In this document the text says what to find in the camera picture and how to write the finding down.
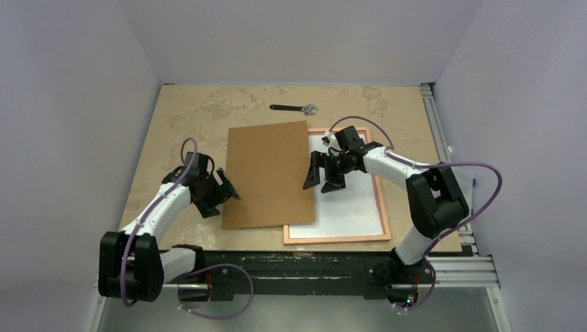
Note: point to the aluminium rail frame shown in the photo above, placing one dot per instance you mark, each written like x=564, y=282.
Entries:
x=467, y=295

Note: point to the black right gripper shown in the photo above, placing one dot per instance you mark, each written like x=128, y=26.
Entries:
x=330, y=167

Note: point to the pink picture frame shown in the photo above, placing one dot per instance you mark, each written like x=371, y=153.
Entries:
x=385, y=206

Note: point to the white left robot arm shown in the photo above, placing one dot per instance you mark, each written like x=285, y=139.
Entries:
x=131, y=265

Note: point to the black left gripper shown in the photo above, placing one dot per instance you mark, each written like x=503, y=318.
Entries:
x=208, y=208

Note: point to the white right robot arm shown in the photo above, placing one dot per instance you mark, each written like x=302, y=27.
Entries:
x=435, y=199

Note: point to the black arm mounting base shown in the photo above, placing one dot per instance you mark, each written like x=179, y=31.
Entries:
x=366, y=274

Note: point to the glossy printed photo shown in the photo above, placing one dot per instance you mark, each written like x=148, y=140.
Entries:
x=353, y=206

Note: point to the clear plastic parts box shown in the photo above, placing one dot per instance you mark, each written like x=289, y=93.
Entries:
x=465, y=179

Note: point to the black adjustable wrench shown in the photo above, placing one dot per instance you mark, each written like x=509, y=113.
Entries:
x=308, y=110

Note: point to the brown cardboard backing board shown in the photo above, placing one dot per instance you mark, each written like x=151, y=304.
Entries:
x=268, y=164

